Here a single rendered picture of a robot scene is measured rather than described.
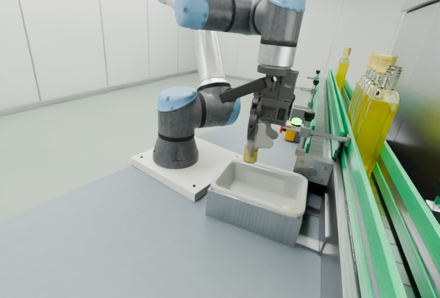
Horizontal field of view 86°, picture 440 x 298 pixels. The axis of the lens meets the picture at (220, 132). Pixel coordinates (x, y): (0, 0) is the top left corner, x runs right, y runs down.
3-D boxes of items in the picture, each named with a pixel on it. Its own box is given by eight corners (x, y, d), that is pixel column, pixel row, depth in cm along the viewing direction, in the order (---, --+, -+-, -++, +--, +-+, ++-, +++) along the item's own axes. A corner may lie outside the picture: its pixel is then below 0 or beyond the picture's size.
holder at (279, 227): (319, 258, 51) (329, 230, 47) (205, 214, 59) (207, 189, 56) (321, 209, 65) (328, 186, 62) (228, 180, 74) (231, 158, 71)
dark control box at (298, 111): (304, 125, 129) (307, 111, 125) (289, 122, 131) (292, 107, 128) (304, 120, 136) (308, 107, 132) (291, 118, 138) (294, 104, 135)
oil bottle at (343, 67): (341, 91, 161) (353, 48, 150) (332, 90, 163) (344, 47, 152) (340, 90, 166) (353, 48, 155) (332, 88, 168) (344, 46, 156)
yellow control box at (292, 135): (299, 144, 105) (303, 128, 102) (282, 140, 107) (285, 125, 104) (300, 138, 111) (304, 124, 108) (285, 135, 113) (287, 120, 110)
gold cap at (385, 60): (393, 75, 57) (400, 56, 55) (376, 73, 58) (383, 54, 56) (389, 74, 60) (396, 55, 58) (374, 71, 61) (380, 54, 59)
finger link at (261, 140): (268, 166, 53) (276, 126, 50) (243, 158, 55) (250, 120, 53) (270, 162, 56) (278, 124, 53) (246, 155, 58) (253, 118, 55)
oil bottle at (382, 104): (371, 174, 60) (405, 91, 51) (348, 167, 61) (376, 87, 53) (368, 164, 65) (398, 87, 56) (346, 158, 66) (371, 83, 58)
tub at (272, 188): (295, 247, 52) (304, 217, 48) (204, 213, 59) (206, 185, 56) (301, 202, 67) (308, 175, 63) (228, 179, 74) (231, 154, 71)
